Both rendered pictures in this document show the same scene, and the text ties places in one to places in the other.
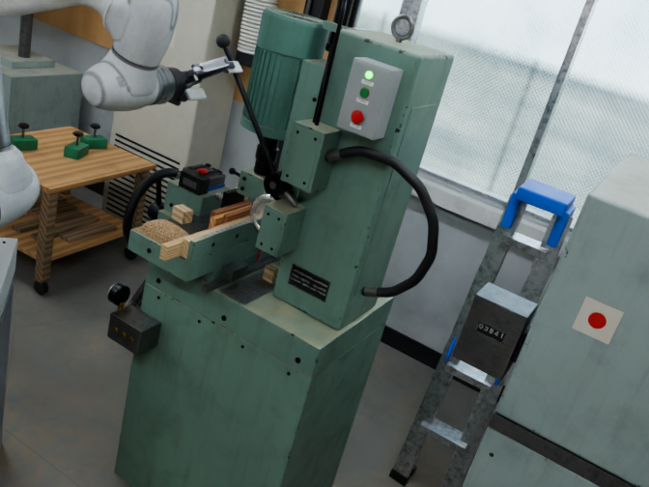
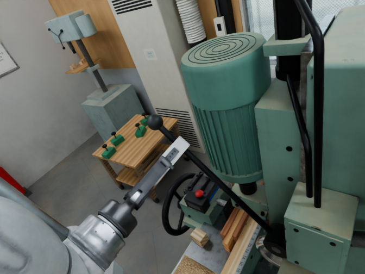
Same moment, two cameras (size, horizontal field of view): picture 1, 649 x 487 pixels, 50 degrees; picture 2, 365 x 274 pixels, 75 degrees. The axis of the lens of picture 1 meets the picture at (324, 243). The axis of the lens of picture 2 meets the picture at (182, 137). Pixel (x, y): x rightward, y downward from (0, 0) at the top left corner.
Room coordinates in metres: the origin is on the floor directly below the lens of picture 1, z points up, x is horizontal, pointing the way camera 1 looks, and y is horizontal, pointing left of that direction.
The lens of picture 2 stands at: (1.35, 0.16, 1.66)
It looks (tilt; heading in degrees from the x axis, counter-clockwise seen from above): 35 degrees down; 23
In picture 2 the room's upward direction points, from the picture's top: 20 degrees counter-clockwise
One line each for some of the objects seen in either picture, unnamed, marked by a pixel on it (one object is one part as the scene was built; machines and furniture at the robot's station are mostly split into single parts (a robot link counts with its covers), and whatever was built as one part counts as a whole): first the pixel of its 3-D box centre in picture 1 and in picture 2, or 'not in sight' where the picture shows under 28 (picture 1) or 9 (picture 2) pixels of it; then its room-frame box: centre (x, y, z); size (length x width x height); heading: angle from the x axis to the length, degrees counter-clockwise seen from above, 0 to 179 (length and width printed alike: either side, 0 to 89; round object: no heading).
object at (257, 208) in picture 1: (269, 216); (279, 254); (1.66, 0.15, 1.02); 0.12 x 0.03 x 0.12; 65
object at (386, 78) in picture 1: (369, 98); not in sight; (1.57, -0.01, 1.40); 0.10 x 0.06 x 0.16; 65
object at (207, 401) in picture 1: (245, 398); not in sight; (1.78, 0.11, 0.36); 0.58 x 0.45 x 0.71; 65
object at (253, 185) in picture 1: (264, 190); (256, 200); (1.82, 0.20, 1.03); 0.14 x 0.07 x 0.09; 65
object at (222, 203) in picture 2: (224, 200); (225, 204); (1.86, 0.31, 0.95); 0.09 x 0.07 x 0.09; 155
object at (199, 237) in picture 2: (182, 214); (199, 237); (1.76, 0.40, 0.92); 0.05 x 0.04 x 0.04; 58
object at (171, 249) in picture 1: (235, 227); (244, 236); (1.76, 0.25, 0.92); 0.58 x 0.02 x 0.04; 155
